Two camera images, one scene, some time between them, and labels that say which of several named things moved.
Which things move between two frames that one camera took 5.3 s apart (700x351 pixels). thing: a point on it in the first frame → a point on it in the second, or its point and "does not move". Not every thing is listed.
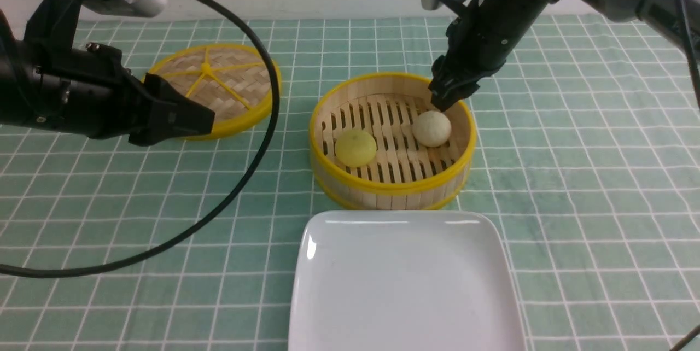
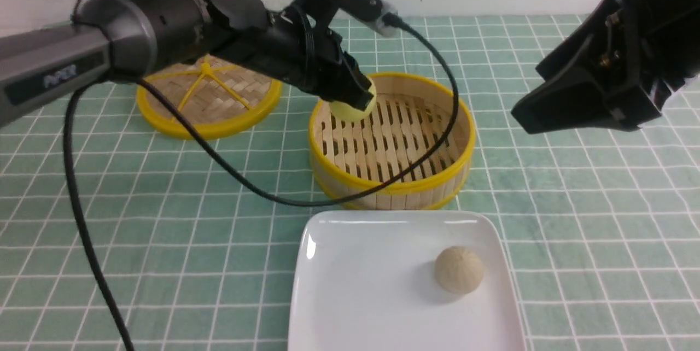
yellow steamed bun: [355, 148] → [344, 111]
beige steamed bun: [431, 128] → [459, 270]
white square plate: [404, 280] does not move
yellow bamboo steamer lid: [234, 81] does not move
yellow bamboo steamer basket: [403, 175] does not move
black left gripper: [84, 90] → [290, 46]
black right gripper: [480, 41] → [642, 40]
